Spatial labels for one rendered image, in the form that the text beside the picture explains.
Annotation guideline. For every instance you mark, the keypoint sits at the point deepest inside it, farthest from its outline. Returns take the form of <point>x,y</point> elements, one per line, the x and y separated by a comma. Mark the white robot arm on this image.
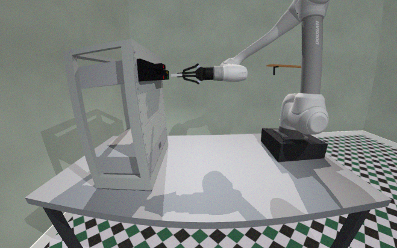
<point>308,114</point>

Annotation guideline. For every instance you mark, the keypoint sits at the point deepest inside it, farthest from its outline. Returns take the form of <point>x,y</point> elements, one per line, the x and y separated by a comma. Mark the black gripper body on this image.
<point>206,73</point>

